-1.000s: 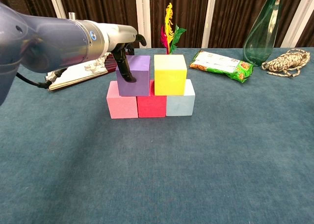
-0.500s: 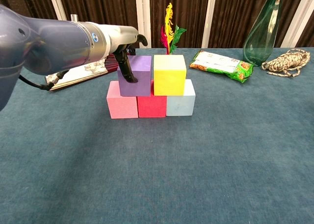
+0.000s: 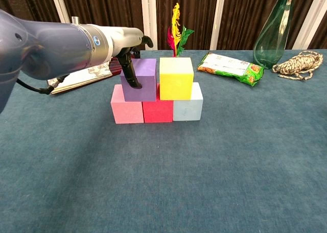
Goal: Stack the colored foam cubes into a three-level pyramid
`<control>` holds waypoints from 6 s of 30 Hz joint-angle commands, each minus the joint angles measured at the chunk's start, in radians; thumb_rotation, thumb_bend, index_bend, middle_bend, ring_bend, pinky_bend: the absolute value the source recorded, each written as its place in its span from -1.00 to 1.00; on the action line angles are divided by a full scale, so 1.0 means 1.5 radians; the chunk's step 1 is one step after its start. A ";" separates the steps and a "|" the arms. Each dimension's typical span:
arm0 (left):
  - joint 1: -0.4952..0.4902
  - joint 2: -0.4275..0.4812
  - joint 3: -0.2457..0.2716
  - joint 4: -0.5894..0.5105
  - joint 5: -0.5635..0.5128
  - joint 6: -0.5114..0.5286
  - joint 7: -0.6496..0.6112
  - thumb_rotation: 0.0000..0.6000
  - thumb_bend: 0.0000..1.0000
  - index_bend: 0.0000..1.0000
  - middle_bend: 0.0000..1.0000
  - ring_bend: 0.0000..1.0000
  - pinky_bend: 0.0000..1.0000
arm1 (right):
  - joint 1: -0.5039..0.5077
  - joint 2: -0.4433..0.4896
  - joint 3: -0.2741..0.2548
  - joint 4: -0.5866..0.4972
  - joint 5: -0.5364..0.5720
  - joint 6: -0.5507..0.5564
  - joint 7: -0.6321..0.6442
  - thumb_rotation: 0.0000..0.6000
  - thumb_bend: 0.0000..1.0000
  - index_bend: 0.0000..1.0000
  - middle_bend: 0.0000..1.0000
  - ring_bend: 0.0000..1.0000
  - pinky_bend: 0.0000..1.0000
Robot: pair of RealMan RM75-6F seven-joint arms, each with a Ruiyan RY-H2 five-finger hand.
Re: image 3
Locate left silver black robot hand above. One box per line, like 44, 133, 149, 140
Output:
108, 26, 154, 90

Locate purple foam cube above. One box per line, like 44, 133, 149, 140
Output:
120, 58, 157, 102

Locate yellow foam cube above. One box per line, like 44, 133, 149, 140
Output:
159, 57, 194, 101

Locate pink foam cube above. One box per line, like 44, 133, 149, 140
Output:
110, 84, 144, 125

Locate red foam cube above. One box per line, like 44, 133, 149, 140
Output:
142, 83, 174, 123

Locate dark brown curtain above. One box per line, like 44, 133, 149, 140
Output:
0, 0, 327, 56

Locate colourful feather shuttlecock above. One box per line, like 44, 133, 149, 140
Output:
167, 2, 195, 58

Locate painted paper folding fan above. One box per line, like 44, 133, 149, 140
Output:
46, 50, 142, 95

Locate light blue foam cube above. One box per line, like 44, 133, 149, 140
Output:
173, 82, 204, 122

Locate green white snack bag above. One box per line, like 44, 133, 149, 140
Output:
197, 52, 264, 87

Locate teal felt table mat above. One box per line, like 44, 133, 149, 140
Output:
0, 49, 327, 233

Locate green plastic spray bottle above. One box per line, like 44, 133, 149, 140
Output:
252, 0, 295, 69

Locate white partition frame post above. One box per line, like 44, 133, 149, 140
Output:
49, 0, 75, 24
209, 0, 227, 51
140, 0, 158, 51
298, 0, 327, 50

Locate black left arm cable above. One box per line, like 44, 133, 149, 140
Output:
15, 74, 68, 95

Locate beige braided rope bundle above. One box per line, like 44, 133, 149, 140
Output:
272, 50, 324, 81

